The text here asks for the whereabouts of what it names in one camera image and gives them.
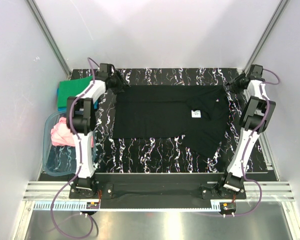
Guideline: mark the folded blue t shirt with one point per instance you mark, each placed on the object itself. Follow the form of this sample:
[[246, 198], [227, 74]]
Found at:
[[63, 106]]

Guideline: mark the left aluminium frame post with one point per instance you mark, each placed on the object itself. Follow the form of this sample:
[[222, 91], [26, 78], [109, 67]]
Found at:
[[38, 16]]

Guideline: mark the pink t shirt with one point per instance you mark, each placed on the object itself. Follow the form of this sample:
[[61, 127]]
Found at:
[[61, 135]]

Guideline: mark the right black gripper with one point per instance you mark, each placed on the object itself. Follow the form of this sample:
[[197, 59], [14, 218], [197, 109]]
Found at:
[[233, 82]]

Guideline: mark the clear blue plastic bin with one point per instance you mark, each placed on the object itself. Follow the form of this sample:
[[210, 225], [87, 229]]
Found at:
[[57, 160]]

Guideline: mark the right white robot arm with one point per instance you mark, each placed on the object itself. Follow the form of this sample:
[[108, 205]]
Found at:
[[254, 120]]

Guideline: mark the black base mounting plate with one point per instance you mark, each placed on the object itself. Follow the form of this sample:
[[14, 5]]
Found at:
[[115, 186]]

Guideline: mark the white slotted cable duct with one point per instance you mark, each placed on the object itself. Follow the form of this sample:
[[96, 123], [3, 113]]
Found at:
[[130, 206]]

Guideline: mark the black t shirt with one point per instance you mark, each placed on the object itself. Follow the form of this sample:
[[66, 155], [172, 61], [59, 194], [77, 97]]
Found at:
[[198, 113]]

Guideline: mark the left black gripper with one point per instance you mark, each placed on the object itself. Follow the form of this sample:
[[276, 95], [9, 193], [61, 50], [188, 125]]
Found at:
[[121, 84]]

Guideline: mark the aluminium frame post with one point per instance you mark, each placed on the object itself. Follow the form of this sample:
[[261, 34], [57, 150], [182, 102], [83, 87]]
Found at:
[[38, 16], [282, 5]]

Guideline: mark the right aluminium frame post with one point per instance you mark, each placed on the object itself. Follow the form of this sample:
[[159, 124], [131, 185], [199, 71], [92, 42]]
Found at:
[[282, 5]]

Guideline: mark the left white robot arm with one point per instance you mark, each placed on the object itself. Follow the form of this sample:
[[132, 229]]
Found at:
[[81, 120]]

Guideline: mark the folded green t shirt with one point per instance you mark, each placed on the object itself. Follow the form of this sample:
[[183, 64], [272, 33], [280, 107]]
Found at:
[[71, 88]]

